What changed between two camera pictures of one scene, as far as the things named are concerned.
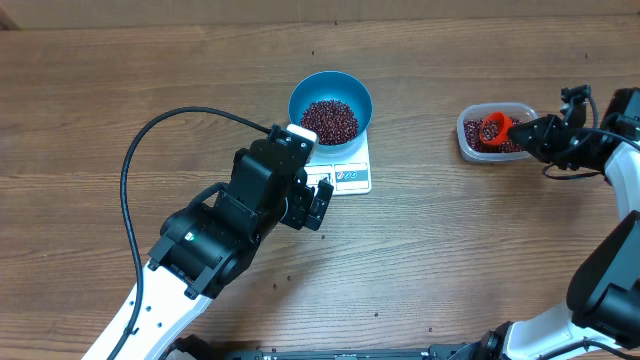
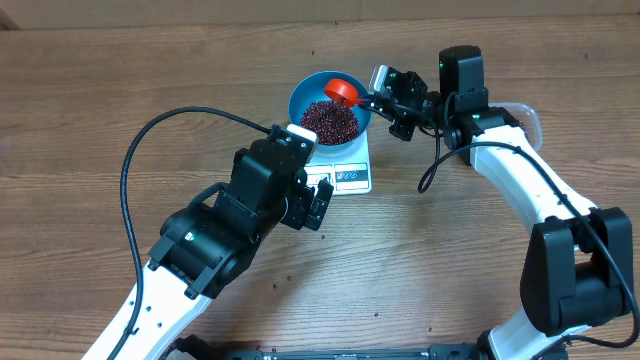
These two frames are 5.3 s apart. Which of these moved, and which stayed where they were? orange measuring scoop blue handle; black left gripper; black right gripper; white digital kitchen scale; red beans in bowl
Moved: black right gripper; orange measuring scoop blue handle
Stayed: black left gripper; red beans in bowl; white digital kitchen scale
